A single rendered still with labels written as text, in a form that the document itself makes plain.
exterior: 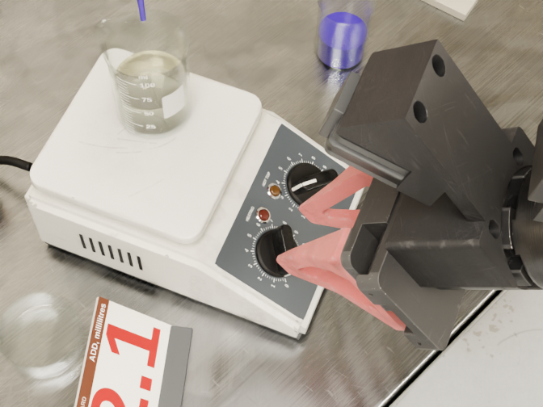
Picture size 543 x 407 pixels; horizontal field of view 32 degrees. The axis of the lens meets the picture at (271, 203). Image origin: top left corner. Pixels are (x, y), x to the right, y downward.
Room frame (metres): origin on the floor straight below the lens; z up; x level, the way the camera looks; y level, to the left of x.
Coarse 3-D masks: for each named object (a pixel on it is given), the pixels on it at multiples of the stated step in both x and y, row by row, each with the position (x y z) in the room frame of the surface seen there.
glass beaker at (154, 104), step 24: (96, 24) 0.37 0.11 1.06; (120, 24) 0.38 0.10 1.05; (144, 24) 0.38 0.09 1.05; (168, 24) 0.38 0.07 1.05; (120, 48) 0.37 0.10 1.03; (144, 48) 0.38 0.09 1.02; (168, 48) 0.38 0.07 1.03; (120, 72) 0.34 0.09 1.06; (144, 72) 0.33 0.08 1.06; (168, 72) 0.34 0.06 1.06; (120, 96) 0.34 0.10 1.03; (144, 96) 0.33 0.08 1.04; (168, 96) 0.34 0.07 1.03; (120, 120) 0.34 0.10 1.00; (144, 120) 0.33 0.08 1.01; (168, 120) 0.34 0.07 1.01
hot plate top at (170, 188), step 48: (96, 96) 0.37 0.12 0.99; (192, 96) 0.37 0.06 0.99; (240, 96) 0.37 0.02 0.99; (48, 144) 0.33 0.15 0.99; (96, 144) 0.33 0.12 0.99; (144, 144) 0.33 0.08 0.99; (192, 144) 0.33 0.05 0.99; (240, 144) 0.34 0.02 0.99; (48, 192) 0.29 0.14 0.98; (96, 192) 0.29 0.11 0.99; (144, 192) 0.30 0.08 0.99; (192, 192) 0.30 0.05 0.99; (192, 240) 0.27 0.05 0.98
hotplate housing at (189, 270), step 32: (256, 128) 0.36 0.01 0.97; (256, 160) 0.34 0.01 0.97; (32, 192) 0.30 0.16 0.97; (224, 192) 0.31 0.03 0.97; (64, 224) 0.29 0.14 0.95; (96, 224) 0.28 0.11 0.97; (128, 224) 0.28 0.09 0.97; (224, 224) 0.29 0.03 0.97; (96, 256) 0.28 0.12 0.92; (128, 256) 0.27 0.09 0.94; (160, 256) 0.26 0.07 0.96; (192, 256) 0.26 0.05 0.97; (192, 288) 0.26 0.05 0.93; (224, 288) 0.25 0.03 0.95; (320, 288) 0.27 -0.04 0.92; (256, 320) 0.24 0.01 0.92; (288, 320) 0.24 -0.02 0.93
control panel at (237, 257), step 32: (288, 128) 0.37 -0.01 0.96; (288, 160) 0.34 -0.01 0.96; (320, 160) 0.35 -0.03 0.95; (256, 192) 0.31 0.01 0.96; (256, 224) 0.29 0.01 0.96; (288, 224) 0.30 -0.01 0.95; (320, 224) 0.31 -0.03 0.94; (224, 256) 0.27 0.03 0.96; (256, 288) 0.25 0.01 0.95; (288, 288) 0.26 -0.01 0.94
